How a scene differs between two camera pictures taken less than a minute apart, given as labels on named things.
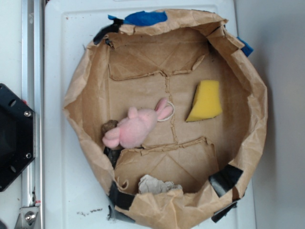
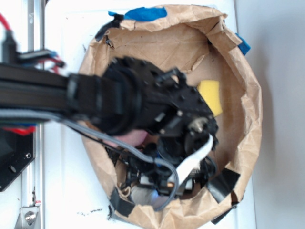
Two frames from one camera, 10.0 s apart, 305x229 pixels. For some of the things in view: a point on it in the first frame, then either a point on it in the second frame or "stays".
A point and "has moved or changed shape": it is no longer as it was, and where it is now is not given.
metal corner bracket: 28,218 stays
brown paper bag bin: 140,58 stays
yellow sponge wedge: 207,103 stays
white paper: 148,183 has moved or changed shape
